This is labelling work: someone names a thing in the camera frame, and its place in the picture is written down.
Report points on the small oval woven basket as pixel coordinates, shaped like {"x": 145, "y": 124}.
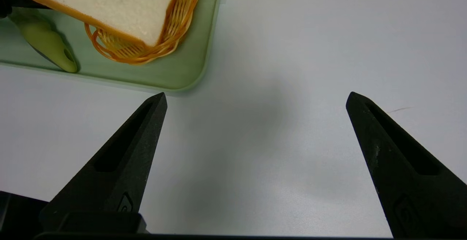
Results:
{"x": 175, "y": 32}

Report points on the white bread slice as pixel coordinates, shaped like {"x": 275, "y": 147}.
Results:
{"x": 109, "y": 3}

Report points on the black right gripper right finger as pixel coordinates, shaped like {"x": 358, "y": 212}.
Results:
{"x": 408, "y": 181}

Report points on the light green plastic tray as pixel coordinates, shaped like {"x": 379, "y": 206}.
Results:
{"x": 175, "y": 72}

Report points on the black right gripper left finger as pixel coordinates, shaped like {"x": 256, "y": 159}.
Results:
{"x": 120, "y": 167}

